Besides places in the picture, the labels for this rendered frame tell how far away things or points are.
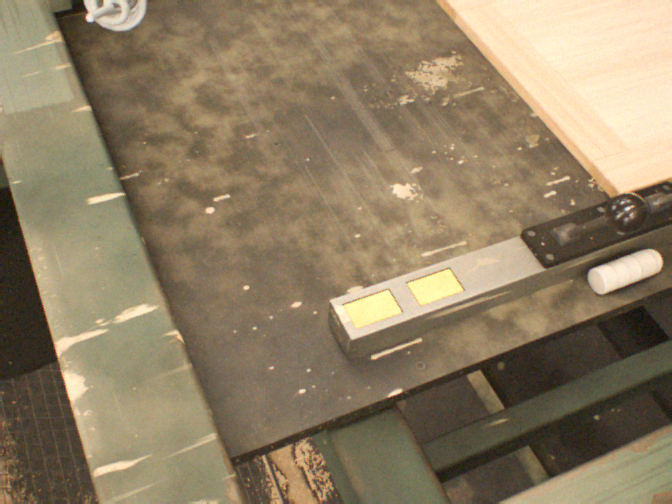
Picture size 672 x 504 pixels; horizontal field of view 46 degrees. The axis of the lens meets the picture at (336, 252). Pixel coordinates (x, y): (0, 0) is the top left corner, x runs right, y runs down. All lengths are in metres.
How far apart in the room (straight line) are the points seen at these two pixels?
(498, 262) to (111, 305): 0.39
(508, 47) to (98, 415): 0.75
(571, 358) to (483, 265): 1.73
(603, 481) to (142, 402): 0.38
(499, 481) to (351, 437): 1.94
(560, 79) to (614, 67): 0.09
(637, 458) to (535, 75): 0.55
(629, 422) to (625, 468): 1.73
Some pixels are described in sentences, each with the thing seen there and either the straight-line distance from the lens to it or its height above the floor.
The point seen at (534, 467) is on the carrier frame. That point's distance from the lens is 2.41.
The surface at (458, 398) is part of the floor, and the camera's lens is 2.77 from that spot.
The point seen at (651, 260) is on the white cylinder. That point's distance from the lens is 0.90.
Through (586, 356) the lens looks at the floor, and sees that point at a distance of 2.51.
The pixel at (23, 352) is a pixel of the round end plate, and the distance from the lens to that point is 1.30.
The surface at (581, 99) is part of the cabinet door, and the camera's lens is 1.08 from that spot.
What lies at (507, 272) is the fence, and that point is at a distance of 0.82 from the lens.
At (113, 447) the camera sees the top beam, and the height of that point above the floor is 1.91.
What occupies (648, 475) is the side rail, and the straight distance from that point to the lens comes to 0.74.
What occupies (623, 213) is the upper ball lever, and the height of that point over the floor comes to 1.55.
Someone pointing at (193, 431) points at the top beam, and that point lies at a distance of 0.63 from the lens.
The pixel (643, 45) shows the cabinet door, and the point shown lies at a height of 1.18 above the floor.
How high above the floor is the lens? 2.22
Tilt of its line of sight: 44 degrees down
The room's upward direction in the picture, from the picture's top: 81 degrees counter-clockwise
